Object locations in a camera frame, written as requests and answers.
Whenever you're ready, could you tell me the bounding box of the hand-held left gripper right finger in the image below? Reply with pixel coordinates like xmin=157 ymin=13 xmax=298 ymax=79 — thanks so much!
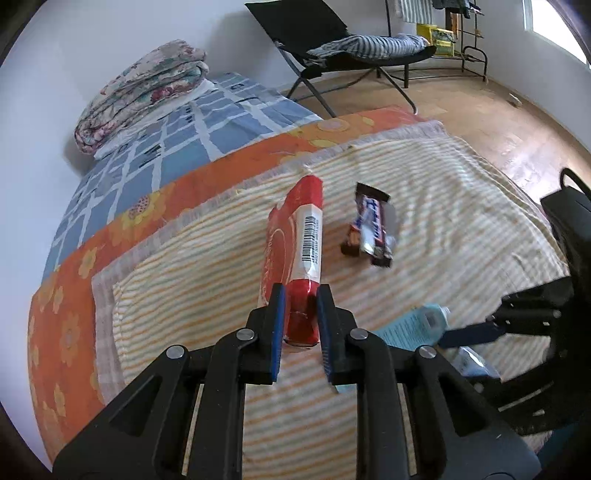
xmin=315 ymin=284 xmax=542 ymax=480

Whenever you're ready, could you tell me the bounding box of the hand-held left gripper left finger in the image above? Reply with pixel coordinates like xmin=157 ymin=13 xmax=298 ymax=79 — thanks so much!
xmin=53 ymin=282 xmax=289 ymax=480

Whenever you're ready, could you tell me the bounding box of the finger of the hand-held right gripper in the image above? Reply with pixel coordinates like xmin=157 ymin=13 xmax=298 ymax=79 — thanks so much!
xmin=438 ymin=276 xmax=577 ymax=350
xmin=468 ymin=364 xmax=591 ymax=437

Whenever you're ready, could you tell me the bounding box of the light blue plastic packet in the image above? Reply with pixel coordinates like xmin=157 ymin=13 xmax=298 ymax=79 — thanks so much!
xmin=372 ymin=304 xmax=502 ymax=380

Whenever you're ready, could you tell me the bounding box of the red wet wipes pack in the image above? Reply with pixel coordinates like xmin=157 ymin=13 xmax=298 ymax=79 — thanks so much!
xmin=261 ymin=175 xmax=324 ymax=349

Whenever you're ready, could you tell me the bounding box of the yellow striped fringed towel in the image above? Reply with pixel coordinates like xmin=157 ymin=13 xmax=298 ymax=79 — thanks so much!
xmin=91 ymin=120 xmax=573 ymax=480

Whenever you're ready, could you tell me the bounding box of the chocolate bar wrapper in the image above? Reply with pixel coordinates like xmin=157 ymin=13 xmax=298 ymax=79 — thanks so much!
xmin=341 ymin=182 xmax=397 ymax=268

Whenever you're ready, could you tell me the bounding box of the black metal drying rack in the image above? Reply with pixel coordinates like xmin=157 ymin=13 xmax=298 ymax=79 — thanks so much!
xmin=385 ymin=0 xmax=489 ymax=84

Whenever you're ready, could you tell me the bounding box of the window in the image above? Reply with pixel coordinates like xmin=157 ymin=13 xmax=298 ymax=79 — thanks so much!
xmin=524 ymin=0 xmax=591 ymax=65

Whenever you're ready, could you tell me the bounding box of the orange floral blanket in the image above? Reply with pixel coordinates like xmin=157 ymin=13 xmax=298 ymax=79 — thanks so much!
xmin=27 ymin=105 xmax=428 ymax=457

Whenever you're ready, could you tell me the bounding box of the blue checked bed sheet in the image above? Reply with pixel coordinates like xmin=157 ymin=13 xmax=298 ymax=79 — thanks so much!
xmin=41 ymin=71 xmax=324 ymax=284

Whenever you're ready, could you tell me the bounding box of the yellow box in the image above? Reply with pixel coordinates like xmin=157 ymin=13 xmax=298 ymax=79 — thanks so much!
xmin=417 ymin=23 xmax=455 ymax=57

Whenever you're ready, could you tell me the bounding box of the hanging dark garment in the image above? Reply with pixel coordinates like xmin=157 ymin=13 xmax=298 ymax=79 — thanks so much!
xmin=431 ymin=0 xmax=477 ymax=14

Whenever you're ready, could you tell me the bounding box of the hanging striped towel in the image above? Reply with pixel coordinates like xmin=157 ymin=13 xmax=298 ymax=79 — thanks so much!
xmin=398 ymin=0 xmax=432 ymax=23

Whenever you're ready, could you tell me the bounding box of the striped cloth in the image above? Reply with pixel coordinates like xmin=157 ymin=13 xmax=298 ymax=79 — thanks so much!
xmin=308 ymin=33 xmax=430 ymax=61

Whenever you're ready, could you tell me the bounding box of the folded floral quilt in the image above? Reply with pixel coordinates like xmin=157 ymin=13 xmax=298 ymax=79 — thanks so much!
xmin=75 ymin=40 xmax=209 ymax=155

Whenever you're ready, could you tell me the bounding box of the black folding chair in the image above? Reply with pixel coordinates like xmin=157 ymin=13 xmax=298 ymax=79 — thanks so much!
xmin=245 ymin=0 xmax=437 ymax=118

